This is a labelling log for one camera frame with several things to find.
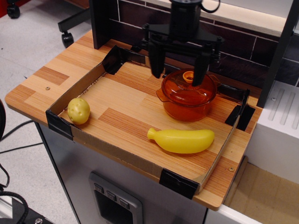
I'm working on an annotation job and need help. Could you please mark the white toy sink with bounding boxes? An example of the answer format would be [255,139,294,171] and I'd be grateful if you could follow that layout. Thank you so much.
[246,81,299,183]

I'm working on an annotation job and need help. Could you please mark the orange transparent pot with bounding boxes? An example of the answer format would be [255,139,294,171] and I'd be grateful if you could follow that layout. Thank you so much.
[162,75,220,121]

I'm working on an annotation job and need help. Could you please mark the black office chair base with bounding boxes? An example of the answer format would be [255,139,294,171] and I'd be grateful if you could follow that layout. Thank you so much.
[58,8,90,48]

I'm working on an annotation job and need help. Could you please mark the orange transparent pot lid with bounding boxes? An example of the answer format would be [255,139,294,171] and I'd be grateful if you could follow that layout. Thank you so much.
[157,69,217,107]

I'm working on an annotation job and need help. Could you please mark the black cable on floor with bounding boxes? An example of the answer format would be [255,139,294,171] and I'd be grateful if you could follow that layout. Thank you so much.
[0,119,44,154]

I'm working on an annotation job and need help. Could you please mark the yellow toy banana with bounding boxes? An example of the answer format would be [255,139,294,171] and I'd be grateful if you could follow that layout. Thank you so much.
[147,128,215,154]

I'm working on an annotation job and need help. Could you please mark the yellow toy potato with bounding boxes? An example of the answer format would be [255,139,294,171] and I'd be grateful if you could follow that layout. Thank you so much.
[67,98,90,125]

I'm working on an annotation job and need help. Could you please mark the cardboard fence with black tape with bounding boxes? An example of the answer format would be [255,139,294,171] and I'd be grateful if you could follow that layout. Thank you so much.
[46,46,258,207]

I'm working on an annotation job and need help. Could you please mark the grey toy oven panel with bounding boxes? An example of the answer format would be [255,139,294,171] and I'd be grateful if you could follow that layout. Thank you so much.
[89,172,143,224]

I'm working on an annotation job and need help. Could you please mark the black vertical post left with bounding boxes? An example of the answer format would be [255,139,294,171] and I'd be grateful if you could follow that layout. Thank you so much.
[89,0,117,49]

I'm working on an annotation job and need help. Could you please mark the light wooden shelf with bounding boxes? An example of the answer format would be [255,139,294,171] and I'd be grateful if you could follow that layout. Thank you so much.
[161,0,287,38]

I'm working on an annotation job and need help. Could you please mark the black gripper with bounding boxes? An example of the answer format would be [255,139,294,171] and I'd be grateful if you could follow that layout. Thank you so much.
[142,0,224,86]

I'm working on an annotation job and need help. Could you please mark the black vertical post right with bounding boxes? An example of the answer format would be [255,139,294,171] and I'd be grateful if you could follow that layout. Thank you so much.
[256,0,299,108]

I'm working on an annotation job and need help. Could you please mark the black vertical post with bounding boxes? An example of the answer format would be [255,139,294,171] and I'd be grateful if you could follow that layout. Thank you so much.
[256,0,299,108]
[89,0,117,49]

